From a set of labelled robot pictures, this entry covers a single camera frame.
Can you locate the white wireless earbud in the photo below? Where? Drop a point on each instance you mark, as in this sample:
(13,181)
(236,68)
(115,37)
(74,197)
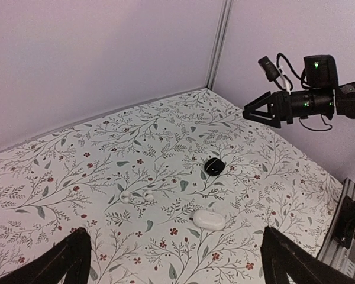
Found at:
(148,195)
(125,197)

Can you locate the black earbuds charging case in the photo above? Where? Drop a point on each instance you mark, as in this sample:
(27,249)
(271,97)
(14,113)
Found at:
(214,166)

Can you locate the right aluminium corner post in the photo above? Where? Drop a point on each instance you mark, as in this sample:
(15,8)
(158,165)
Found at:
(218,43)

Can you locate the white earbuds charging case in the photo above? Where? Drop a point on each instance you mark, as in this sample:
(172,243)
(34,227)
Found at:
(208,220)

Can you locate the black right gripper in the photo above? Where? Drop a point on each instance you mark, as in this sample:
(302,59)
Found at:
(280,109)

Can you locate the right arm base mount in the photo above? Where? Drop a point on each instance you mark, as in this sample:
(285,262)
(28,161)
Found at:
(344,231)

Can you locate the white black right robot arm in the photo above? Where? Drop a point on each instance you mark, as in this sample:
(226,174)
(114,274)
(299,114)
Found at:
(315,91)

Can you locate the floral patterned table mat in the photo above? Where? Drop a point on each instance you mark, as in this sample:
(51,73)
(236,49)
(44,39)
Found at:
(73,178)

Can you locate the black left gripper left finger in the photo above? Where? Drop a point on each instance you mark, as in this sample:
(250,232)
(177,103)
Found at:
(69,259)

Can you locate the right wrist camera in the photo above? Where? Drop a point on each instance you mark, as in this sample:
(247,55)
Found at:
(275,74)

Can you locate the right aluminium table rail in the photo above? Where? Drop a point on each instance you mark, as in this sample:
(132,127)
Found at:
(331,252)

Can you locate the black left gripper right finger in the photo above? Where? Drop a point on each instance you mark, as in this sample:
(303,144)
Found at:
(282,260)

